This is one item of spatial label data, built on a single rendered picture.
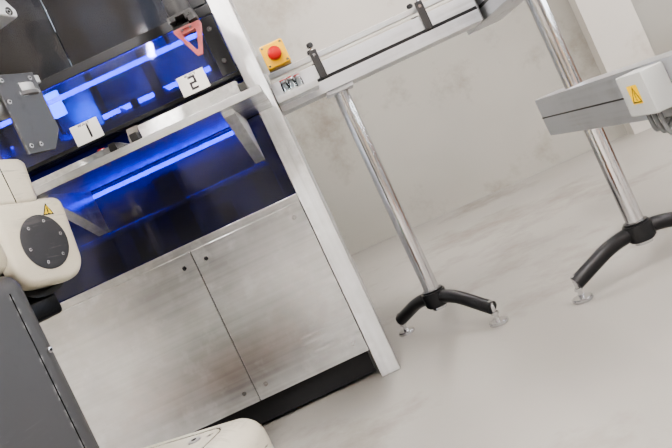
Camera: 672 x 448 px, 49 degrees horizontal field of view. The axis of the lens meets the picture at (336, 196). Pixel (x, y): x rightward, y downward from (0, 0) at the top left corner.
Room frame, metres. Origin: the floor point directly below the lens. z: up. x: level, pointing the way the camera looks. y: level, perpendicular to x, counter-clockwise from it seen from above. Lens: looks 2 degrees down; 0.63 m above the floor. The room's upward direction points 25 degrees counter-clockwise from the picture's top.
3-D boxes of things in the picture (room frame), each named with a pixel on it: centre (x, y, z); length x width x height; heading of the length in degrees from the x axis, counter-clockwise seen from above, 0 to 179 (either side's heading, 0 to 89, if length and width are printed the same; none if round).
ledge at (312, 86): (2.23, -0.03, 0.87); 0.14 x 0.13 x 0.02; 0
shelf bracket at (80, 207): (1.98, 0.66, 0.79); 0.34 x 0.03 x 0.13; 0
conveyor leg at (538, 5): (2.01, -0.72, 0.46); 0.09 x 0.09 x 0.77; 0
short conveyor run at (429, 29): (2.33, -0.30, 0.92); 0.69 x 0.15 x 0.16; 90
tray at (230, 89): (1.95, 0.23, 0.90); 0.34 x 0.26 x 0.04; 0
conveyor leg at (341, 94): (2.33, -0.15, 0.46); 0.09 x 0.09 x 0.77; 0
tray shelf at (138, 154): (1.99, 0.41, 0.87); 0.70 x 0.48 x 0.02; 90
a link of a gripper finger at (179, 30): (1.80, 0.15, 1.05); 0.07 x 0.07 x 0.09; 0
